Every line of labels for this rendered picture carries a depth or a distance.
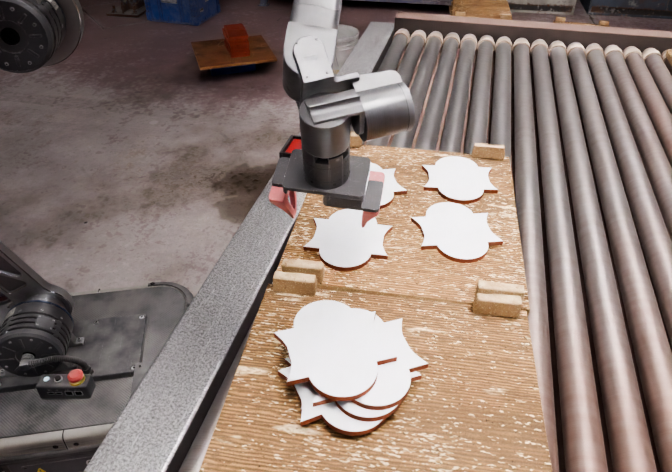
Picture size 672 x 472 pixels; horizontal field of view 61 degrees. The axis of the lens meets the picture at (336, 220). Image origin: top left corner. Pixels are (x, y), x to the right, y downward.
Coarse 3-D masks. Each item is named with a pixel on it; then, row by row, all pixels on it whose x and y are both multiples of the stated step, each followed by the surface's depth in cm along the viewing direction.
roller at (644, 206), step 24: (600, 48) 159; (600, 72) 146; (600, 96) 138; (624, 120) 124; (624, 144) 116; (624, 168) 110; (648, 192) 101; (648, 216) 96; (648, 240) 91; (648, 264) 89
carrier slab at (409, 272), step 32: (384, 160) 107; (416, 160) 107; (480, 160) 107; (416, 192) 98; (512, 192) 98; (384, 224) 91; (512, 224) 91; (288, 256) 84; (416, 256) 84; (512, 256) 84; (320, 288) 80; (352, 288) 79; (384, 288) 79; (416, 288) 79; (448, 288) 79
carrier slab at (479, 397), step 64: (256, 320) 74; (384, 320) 74; (448, 320) 74; (512, 320) 74; (256, 384) 66; (448, 384) 66; (512, 384) 66; (256, 448) 59; (320, 448) 59; (384, 448) 59; (448, 448) 59; (512, 448) 59
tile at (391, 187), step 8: (376, 168) 103; (368, 176) 101; (392, 176) 101; (384, 184) 99; (392, 184) 99; (384, 192) 97; (392, 192) 97; (400, 192) 97; (384, 200) 95; (392, 200) 96
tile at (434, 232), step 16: (432, 208) 93; (448, 208) 93; (464, 208) 93; (416, 224) 90; (432, 224) 89; (448, 224) 89; (464, 224) 89; (480, 224) 89; (432, 240) 86; (448, 240) 86; (464, 240) 86; (480, 240) 86; (496, 240) 86; (448, 256) 83; (464, 256) 83; (480, 256) 83
